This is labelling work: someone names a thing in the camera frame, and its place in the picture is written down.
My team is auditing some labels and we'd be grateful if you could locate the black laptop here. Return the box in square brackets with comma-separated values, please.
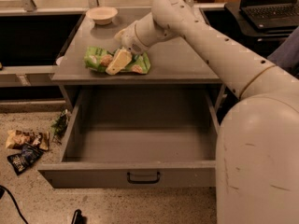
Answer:
[239, 0, 299, 30]

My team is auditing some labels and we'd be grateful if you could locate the open grey top drawer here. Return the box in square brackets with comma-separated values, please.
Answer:
[38, 93, 218, 189]

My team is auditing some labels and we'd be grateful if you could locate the black drawer handle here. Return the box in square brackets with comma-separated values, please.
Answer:
[126, 172, 161, 185]

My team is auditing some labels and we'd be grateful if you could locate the grey cabinet with top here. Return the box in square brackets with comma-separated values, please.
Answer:
[52, 8, 226, 110]

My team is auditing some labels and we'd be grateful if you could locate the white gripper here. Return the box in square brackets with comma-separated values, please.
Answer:
[106, 21, 149, 75]

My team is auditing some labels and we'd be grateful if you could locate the white ceramic bowl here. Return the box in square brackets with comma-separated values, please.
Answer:
[86, 7, 118, 25]

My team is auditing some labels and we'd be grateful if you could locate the dark blue chip bag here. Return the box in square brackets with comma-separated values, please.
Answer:
[7, 144, 43, 175]

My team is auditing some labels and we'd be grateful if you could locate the person in blue shirt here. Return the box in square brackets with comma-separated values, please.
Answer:
[267, 27, 299, 77]

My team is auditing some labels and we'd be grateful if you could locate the green rice chip bag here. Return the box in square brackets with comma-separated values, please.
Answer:
[84, 47, 150, 75]

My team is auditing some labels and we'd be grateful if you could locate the green snack bag on floor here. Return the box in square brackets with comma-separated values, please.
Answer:
[51, 109, 71, 144]

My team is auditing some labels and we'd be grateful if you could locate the black object at floor bottom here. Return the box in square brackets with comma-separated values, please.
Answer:
[71, 209, 84, 224]

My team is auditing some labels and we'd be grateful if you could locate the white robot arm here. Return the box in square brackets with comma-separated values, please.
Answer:
[116, 0, 299, 224]

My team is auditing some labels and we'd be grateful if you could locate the yellow snack bag on floor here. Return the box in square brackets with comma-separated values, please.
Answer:
[6, 130, 50, 150]

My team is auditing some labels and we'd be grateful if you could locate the black laptop stand table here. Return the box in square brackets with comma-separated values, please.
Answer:
[224, 2, 298, 42]

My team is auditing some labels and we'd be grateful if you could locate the black cable on floor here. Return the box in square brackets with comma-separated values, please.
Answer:
[0, 184, 30, 224]

